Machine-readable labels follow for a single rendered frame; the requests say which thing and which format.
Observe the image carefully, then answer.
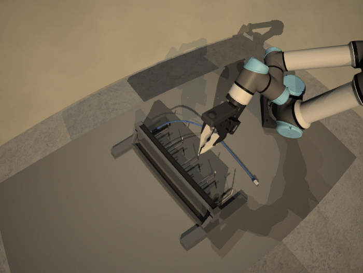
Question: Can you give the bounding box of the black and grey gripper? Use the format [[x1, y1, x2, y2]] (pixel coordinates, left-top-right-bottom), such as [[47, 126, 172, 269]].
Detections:
[[199, 93, 246, 154]]

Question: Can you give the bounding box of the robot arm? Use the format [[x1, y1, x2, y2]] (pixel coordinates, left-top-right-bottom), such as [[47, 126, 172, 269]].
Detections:
[[201, 40, 363, 138]]

